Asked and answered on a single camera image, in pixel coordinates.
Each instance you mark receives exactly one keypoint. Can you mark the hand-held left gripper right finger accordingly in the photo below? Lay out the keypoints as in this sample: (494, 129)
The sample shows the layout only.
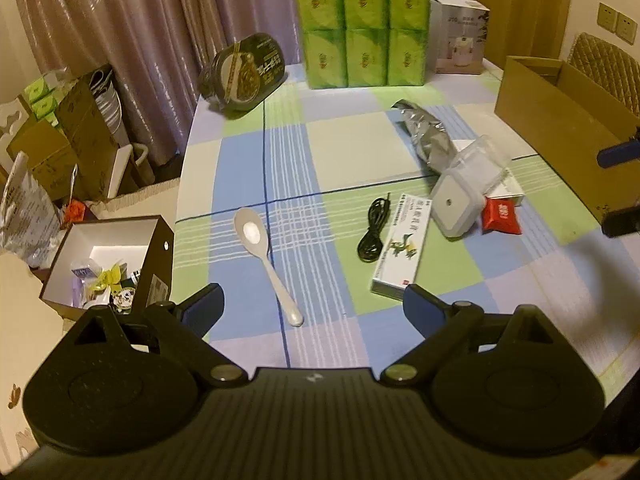
(419, 306)

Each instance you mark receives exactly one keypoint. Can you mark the stack of white bowls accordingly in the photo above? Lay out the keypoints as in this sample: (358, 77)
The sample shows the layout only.
(107, 105)

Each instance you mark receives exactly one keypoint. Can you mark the white green medicine box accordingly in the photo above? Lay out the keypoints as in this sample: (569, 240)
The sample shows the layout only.
(507, 190)

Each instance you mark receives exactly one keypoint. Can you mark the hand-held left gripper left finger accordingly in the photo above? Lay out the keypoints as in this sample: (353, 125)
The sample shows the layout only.
(204, 304)

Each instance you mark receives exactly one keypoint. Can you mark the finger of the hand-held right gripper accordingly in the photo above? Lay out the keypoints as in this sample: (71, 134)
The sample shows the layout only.
(620, 154)
(622, 222)

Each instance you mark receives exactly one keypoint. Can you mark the brown storage carton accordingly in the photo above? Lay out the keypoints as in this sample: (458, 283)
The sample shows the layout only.
(85, 130)

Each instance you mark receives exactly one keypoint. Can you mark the white plastic spoon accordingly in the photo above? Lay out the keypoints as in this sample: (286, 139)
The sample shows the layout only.
(252, 230)

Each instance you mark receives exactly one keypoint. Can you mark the long ointment box green print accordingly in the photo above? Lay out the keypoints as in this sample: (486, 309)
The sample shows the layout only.
(400, 250)

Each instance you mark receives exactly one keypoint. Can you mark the small orange object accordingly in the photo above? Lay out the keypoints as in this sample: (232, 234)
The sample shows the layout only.
(75, 211)

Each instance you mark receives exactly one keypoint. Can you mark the small brown carton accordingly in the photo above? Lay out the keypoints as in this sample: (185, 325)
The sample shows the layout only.
(40, 160)

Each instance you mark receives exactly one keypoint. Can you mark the yellow green ribbon item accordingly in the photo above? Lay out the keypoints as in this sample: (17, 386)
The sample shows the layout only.
(107, 277)

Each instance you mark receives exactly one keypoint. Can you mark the pink curtain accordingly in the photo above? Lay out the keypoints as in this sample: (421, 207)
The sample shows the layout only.
(125, 35)

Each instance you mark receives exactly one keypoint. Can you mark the small white packet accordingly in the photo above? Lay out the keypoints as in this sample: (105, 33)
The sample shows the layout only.
(84, 269)

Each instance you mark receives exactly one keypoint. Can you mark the dark oval instant meal box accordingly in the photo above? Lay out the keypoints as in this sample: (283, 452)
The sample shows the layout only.
(245, 72)

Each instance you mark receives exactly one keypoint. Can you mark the green tissue boxes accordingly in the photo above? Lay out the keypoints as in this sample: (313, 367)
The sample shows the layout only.
(45, 92)

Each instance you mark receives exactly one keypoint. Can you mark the quilted brown chair back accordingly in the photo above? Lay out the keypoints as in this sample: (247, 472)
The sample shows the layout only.
(600, 60)

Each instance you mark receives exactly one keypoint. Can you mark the white square night light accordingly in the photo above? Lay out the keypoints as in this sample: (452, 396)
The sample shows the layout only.
(455, 205)

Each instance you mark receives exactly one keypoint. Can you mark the checkered tablecloth desktop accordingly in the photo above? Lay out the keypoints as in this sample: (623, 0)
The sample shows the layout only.
(325, 160)

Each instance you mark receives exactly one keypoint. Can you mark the silver foil pouch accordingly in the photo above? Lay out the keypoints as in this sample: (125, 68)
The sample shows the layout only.
(425, 135)

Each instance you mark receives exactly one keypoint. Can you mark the bundle of green tissue packs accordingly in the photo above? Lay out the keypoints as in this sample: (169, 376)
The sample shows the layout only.
(362, 25)

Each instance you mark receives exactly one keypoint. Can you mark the open brown gift box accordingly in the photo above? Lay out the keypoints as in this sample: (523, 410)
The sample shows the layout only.
(157, 260)

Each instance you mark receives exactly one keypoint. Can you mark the wooden door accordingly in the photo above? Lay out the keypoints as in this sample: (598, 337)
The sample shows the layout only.
(525, 5)

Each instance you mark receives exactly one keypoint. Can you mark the clear plastic tray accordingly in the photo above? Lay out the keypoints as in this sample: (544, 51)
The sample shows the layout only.
(485, 160)

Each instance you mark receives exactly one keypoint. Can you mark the white appliance carton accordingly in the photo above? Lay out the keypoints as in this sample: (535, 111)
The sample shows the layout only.
(460, 35)

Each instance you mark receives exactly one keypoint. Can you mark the large brown cardboard box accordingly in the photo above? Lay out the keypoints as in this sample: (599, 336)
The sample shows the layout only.
(555, 125)

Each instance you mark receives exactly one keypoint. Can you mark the white flat board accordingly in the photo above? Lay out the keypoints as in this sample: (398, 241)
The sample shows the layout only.
(122, 167)

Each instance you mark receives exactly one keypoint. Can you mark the white cutout cardboard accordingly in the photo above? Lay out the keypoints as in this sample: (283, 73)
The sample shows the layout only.
(12, 125)

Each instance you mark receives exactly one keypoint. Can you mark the red snack packet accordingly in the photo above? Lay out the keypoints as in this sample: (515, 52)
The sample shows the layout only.
(502, 215)

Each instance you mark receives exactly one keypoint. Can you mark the crinkled white plastic bag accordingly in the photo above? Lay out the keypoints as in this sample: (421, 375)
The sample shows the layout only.
(25, 215)

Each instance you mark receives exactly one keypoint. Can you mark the panda print item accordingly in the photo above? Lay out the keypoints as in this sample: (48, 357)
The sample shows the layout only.
(122, 300)

